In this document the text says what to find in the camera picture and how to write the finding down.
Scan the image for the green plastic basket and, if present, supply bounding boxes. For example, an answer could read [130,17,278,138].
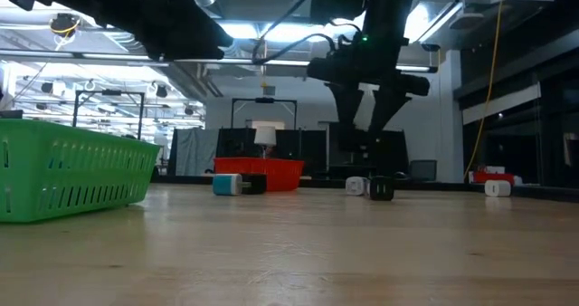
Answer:
[0,118,162,225]

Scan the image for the black ceiling cable reel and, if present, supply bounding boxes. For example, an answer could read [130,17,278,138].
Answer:
[48,12,82,40]

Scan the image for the grey curtain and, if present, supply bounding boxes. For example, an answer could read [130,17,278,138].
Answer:
[167,128,221,177]

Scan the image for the yellow hanging cable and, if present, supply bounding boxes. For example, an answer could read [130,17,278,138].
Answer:
[461,0,506,183]

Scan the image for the teal and white wall charger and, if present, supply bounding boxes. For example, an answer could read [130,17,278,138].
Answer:
[212,173,252,196]

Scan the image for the black wall charger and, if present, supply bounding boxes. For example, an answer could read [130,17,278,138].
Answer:
[369,175,395,202]
[240,173,268,196]

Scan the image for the black camera rig frame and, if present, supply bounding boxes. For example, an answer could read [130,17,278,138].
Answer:
[230,97,299,130]
[71,89,146,140]

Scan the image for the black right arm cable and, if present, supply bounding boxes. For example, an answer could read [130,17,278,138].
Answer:
[251,0,338,66]

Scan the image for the white shade table lamp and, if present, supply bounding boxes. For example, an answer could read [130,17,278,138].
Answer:
[253,125,278,158]

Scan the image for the red storage bin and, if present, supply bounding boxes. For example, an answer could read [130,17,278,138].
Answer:
[472,170,516,186]

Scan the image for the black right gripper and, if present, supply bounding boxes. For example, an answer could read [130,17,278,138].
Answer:
[306,36,431,178]

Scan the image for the purple and white wall charger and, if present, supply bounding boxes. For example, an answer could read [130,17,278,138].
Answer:
[345,176,370,196]

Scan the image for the long ceiling light bar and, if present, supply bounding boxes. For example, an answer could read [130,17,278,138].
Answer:
[0,48,439,74]

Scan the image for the black room partition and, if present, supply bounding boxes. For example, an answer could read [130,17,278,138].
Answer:
[327,122,408,180]
[215,127,327,176]

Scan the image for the white cylinder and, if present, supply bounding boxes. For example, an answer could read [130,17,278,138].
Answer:
[483,179,512,198]

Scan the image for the red plastic basket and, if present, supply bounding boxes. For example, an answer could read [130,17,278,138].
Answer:
[213,157,305,193]

